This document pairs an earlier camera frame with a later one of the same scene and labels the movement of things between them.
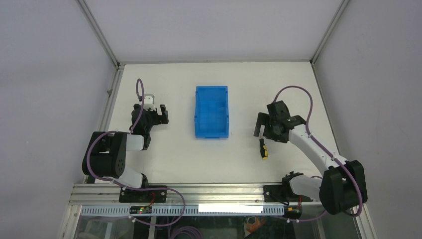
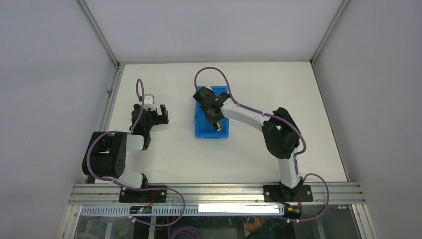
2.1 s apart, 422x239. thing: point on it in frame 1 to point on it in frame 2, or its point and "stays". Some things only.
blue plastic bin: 211,112 stays
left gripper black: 157,117 stays
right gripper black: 266,122 to 208,103
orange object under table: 254,227 stays
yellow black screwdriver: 263,151 to 218,126
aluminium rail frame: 94,194 stays
